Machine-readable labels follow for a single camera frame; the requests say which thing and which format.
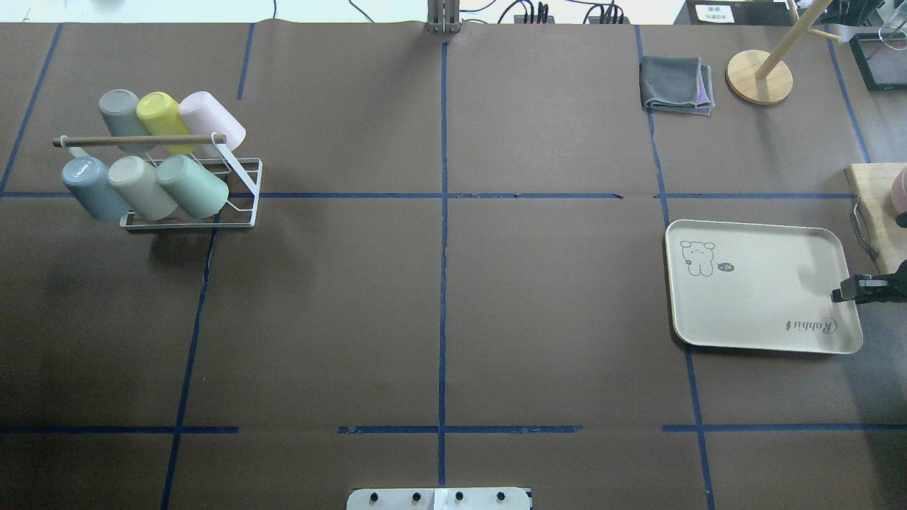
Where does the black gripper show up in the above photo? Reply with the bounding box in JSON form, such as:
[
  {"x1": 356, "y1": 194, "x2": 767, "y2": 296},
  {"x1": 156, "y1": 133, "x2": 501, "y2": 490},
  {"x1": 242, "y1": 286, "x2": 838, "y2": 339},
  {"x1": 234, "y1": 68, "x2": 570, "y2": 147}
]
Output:
[{"x1": 832, "y1": 259, "x2": 907, "y2": 305}]

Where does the green cup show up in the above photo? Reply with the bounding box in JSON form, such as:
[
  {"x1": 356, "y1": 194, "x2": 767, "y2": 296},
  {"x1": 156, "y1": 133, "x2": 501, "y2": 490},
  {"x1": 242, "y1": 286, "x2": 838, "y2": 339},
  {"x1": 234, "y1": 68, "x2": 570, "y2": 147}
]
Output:
[{"x1": 156, "y1": 155, "x2": 229, "y2": 220}]

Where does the cream rabbit tray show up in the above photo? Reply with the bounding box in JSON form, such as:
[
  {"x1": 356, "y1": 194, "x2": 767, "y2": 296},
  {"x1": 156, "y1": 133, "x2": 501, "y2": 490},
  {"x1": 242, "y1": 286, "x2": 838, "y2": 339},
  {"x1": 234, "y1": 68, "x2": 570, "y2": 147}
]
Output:
[{"x1": 664, "y1": 220, "x2": 864, "y2": 354}]

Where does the black metal tray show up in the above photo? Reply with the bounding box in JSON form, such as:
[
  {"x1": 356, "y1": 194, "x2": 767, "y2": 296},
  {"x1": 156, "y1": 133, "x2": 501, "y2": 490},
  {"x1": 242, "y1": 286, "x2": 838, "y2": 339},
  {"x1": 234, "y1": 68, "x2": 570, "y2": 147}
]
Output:
[{"x1": 849, "y1": 33, "x2": 906, "y2": 91}]

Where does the pink cup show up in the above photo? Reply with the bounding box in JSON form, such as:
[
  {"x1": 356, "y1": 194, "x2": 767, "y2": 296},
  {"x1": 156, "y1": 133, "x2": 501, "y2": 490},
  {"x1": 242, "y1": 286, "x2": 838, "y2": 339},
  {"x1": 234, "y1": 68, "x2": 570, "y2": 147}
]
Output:
[{"x1": 179, "y1": 91, "x2": 247, "y2": 151}]

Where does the yellow cup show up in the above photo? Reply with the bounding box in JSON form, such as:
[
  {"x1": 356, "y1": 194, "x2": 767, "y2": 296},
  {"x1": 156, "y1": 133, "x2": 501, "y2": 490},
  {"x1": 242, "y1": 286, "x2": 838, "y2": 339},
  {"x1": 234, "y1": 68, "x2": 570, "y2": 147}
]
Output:
[{"x1": 135, "y1": 91, "x2": 191, "y2": 136}]

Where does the beige cup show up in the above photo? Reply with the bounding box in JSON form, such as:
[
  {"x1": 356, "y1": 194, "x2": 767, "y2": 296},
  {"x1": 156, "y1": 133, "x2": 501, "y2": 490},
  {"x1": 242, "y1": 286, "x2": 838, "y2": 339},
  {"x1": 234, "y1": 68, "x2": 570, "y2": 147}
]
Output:
[{"x1": 108, "y1": 156, "x2": 178, "y2": 222}]

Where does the grey cup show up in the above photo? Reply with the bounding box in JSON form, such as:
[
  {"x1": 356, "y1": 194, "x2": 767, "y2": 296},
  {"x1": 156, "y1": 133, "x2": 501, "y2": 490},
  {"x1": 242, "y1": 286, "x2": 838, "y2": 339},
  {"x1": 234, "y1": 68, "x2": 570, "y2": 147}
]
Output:
[{"x1": 98, "y1": 89, "x2": 150, "y2": 137}]

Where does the blue cup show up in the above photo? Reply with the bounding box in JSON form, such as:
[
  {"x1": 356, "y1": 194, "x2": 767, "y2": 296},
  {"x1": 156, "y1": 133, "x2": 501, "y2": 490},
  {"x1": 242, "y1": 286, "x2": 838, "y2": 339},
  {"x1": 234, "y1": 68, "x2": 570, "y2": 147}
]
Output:
[{"x1": 61, "y1": 157, "x2": 132, "y2": 222}]

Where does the pink bowl with ice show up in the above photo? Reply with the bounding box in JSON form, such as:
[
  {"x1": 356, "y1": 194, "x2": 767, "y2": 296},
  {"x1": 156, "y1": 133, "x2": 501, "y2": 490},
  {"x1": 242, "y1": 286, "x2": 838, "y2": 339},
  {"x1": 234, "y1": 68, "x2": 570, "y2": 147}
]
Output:
[{"x1": 889, "y1": 166, "x2": 907, "y2": 229}]

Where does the wooden cutting board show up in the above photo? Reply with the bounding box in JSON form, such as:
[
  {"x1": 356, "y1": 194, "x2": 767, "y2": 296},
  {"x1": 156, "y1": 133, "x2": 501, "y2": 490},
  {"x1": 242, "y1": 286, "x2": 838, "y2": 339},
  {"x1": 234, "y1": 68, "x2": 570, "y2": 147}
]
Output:
[{"x1": 845, "y1": 162, "x2": 906, "y2": 274}]

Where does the wooden mug tree stand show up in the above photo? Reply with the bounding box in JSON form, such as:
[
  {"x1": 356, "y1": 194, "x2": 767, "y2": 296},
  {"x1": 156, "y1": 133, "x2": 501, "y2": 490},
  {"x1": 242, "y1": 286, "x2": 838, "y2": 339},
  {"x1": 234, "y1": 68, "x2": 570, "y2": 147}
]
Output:
[{"x1": 725, "y1": 1, "x2": 843, "y2": 106}]

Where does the folded grey cloth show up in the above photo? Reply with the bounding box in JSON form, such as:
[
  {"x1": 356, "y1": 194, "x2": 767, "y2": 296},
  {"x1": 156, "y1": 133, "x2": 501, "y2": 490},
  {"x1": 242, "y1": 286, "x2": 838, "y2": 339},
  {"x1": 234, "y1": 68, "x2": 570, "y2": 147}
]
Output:
[{"x1": 639, "y1": 55, "x2": 716, "y2": 116}]

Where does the black box with label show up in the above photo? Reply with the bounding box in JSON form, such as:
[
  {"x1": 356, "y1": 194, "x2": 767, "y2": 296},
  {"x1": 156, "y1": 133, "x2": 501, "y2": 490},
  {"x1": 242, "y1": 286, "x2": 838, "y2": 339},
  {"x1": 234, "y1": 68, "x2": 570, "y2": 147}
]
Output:
[{"x1": 674, "y1": 1, "x2": 794, "y2": 26}]

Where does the aluminium frame post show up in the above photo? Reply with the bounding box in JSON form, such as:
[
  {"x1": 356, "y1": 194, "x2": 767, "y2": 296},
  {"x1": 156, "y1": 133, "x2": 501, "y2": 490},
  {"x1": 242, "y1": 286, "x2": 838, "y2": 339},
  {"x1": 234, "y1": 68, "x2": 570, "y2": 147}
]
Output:
[{"x1": 425, "y1": 0, "x2": 462, "y2": 33}]

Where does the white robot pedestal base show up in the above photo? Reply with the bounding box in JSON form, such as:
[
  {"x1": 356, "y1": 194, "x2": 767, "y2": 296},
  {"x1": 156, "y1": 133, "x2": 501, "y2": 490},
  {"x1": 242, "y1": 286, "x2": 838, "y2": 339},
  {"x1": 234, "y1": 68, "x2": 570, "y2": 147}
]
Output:
[{"x1": 346, "y1": 487, "x2": 534, "y2": 509}]

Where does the white wire cup rack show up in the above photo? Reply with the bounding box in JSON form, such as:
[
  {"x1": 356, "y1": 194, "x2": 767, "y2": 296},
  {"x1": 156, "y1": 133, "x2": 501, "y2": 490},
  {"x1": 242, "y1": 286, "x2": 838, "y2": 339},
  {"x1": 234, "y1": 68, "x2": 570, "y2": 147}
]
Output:
[{"x1": 52, "y1": 132, "x2": 264, "y2": 230}]

